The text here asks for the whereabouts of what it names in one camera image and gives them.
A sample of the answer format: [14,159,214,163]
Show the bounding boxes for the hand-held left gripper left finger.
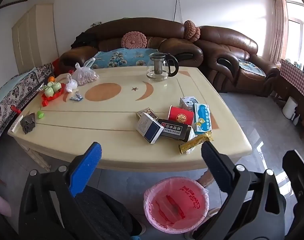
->
[18,142,102,240]

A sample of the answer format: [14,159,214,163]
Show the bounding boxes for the blue and white medicine box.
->
[192,103,213,135]

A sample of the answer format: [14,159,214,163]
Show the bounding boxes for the brown leather armchair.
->
[194,25,280,97]

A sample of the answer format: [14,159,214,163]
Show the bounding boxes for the white flat strip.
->
[10,115,24,133]

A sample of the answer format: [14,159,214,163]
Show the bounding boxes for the cream wardrobe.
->
[11,4,59,77]

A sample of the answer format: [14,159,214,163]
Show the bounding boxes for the black floral patterned blanket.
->
[0,62,55,153]

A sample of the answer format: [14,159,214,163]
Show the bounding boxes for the thick pink round cushion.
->
[183,20,201,42]

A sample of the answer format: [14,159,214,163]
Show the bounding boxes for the flat pink round cushion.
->
[121,31,147,50]

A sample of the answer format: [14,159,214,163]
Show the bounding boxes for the glass teapot black handle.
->
[146,52,179,82]

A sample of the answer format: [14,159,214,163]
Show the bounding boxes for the black clothing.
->
[71,31,99,49]

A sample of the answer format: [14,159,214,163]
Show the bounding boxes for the plastic bag of nuts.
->
[74,57,99,86]

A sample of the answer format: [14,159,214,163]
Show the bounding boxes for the white wrapper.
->
[187,130,199,153]

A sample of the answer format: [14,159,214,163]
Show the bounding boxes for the window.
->
[284,0,304,70]

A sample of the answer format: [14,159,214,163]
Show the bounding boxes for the pink-lined waste bin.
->
[143,177,210,233]

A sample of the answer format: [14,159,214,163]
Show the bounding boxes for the blue armchair seat cover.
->
[238,59,267,77]

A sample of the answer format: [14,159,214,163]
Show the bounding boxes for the pink curtain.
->
[269,0,289,65]

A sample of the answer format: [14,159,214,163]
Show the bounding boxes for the cream coffee table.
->
[7,66,253,188]

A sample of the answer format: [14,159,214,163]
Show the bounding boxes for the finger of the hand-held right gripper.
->
[282,149,304,205]

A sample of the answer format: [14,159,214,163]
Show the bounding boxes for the white milk carton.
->
[179,96,200,112]

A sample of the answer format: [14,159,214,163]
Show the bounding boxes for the white floor container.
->
[282,97,298,119]

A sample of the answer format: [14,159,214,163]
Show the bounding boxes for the gold snack wrapper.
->
[178,133,214,155]

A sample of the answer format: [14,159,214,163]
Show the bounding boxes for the small white plastic bag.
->
[65,74,79,92]

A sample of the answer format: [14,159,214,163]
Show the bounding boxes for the black wall cable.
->
[172,0,184,23]

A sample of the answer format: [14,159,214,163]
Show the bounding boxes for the red checked tablecloth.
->
[279,59,304,100]

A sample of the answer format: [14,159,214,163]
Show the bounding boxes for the yellow playing card box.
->
[136,107,159,122]

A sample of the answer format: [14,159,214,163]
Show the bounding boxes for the dark crumpled lump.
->
[20,112,36,134]

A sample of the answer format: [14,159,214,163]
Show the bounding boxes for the brown leather sofa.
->
[58,18,204,75]

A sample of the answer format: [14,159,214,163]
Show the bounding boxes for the pale green cloth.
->
[0,66,39,108]

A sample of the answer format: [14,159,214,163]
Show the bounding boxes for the blue floral sofa cover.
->
[92,48,160,68]

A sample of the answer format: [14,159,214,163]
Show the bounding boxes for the red tray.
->
[41,82,66,108]

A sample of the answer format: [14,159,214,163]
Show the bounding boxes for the person's dark trousers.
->
[74,187,142,240]

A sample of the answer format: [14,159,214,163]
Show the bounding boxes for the black rectangular box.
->
[157,119,194,142]

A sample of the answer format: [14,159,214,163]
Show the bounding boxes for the red paper cup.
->
[168,105,194,127]

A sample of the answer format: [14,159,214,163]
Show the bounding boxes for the wooden side cabinet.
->
[274,75,304,139]

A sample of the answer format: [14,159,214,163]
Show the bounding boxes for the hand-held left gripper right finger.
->
[192,141,286,240]

